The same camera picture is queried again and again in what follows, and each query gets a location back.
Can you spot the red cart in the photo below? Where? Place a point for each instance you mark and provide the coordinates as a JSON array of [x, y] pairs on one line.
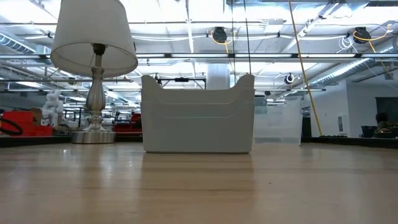
[[129, 127]]

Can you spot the small black ceiling reel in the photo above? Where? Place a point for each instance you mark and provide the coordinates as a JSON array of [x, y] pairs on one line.
[[289, 78]]

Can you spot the white shade table lamp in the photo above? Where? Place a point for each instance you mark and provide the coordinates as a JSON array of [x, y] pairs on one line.
[[90, 31]]

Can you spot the cardboard box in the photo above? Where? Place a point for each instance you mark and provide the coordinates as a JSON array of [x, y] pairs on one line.
[[36, 115]]

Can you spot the black bin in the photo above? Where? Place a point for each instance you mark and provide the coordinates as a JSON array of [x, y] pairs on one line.
[[368, 131]]

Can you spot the red crate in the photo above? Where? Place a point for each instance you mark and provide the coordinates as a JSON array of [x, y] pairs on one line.
[[18, 123]]

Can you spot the long ceiling light bar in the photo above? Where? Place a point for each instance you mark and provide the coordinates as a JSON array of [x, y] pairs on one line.
[[25, 56]]

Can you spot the person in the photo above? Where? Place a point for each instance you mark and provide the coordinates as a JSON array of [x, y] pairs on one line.
[[383, 121]]

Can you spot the black aluminium table frame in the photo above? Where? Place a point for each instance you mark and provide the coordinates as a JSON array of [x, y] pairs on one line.
[[31, 141]]

